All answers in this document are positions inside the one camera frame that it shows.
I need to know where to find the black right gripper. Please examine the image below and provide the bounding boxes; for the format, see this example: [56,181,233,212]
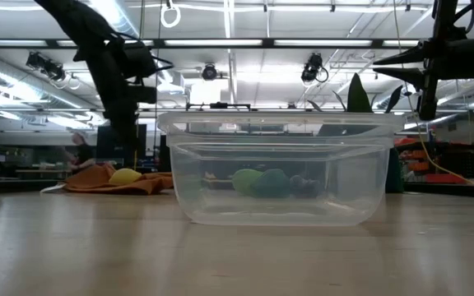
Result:
[373,0,474,120]

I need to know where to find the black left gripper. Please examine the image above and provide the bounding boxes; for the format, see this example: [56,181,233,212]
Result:
[84,49,159,144]

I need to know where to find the yellow toy lemon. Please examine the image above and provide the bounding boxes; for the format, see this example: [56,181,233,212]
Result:
[108,167,143,187]

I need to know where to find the light green oval toy fruit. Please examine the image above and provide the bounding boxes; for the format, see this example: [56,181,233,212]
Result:
[231,168,263,197]

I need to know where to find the dark green toy bell pepper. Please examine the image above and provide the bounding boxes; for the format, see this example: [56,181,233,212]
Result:
[252,168,291,200]

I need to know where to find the clear plastic tupperware container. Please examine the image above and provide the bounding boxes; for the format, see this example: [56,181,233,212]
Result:
[157,111,407,227]

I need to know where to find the black background monitor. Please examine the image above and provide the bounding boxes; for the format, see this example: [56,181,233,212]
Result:
[95,124,148,168]

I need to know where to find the person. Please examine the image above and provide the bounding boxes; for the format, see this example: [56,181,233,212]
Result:
[66,131,96,172]

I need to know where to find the orange folded cloth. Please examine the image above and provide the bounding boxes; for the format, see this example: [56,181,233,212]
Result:
[62,163,175,196]

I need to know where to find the green leafy plant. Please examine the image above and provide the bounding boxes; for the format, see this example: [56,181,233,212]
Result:
[306,72,405,136]

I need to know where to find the black mounted device cluster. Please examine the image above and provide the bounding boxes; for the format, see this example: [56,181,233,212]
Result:
[25,50,67,82]

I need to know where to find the teal potted plant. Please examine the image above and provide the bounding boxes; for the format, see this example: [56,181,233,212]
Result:
[386,146,405,194]

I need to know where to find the red storage bins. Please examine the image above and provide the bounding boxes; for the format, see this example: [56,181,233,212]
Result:
[393,137,468,185]

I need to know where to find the black rig light bar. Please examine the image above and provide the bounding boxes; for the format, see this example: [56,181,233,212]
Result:
[0,38,427,50]

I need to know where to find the purple toy eggplant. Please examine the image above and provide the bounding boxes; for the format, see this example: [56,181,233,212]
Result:
[288,174,323,199]

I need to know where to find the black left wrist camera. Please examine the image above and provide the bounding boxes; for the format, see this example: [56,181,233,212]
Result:
[119,39,159,80]

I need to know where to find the yellow cable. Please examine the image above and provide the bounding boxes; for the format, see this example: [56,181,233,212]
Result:
[392,0,474,186]

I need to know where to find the black mounted camera with cable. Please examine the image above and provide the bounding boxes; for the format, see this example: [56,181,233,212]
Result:
[300,52,329,84]

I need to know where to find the black round overhead camera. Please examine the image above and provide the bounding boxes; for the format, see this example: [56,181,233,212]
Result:
[201,62,219,81]

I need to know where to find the dark hanging cable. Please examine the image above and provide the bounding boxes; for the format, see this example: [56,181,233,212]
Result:
[132,0,146,170]

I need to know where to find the white hanging cable loop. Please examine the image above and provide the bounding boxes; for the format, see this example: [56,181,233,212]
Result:
[160,0,182,30]

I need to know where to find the black aluminium table frame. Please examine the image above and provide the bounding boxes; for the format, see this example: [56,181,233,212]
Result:
[0,178,474,199]

